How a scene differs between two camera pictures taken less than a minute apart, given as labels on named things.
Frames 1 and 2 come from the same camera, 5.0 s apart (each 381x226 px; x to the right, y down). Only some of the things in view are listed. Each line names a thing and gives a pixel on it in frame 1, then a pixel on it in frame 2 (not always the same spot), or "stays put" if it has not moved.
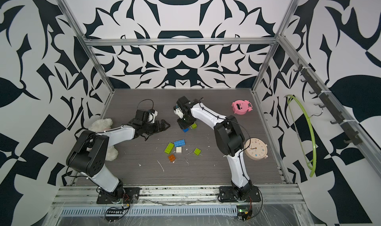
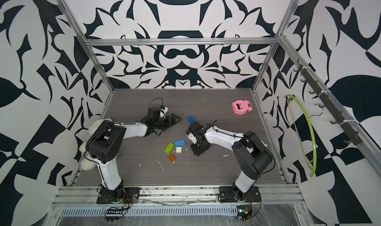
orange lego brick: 171,158 stays put
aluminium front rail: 80,197 stays put
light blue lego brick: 178,143 stays put
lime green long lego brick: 169,148 stays put
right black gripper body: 185,120 → 197,148
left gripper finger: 164,124 → 175,118
